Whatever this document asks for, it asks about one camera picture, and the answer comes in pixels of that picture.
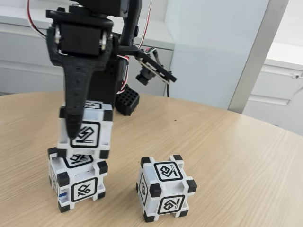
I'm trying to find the white low cabinet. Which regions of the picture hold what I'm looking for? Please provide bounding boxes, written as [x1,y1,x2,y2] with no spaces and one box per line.
[243,42,303,137]

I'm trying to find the white cube stacked-squares symbol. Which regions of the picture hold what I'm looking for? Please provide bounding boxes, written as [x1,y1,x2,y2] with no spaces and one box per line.
[136,155,198,223]

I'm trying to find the white cube crossed-lines symbol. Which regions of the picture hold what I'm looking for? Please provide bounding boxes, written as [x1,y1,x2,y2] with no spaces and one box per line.
[47,147,109,213]

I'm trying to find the grey metal post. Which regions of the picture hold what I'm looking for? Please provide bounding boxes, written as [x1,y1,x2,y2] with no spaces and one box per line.
[227,0,290,114]

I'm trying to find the white cube lightning symbol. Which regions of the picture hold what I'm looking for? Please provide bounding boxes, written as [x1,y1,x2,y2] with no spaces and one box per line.
[56,100,115,159]

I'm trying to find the gripper camera module with bracket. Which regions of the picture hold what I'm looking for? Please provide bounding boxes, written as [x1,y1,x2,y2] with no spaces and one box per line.
[118,44,178,86]

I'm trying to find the white wide cabinet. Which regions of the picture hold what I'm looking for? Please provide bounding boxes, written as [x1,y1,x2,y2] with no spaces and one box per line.
[0,9,175,97]

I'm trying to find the dark camera cable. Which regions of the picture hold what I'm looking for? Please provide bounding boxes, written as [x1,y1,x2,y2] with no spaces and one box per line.
[152,48,171,97]

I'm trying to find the red white black servo cable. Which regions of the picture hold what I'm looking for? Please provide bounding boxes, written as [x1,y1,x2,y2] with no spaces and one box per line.
[117,55,131,95]
[139,0,153,49]
[26,0,48,39]

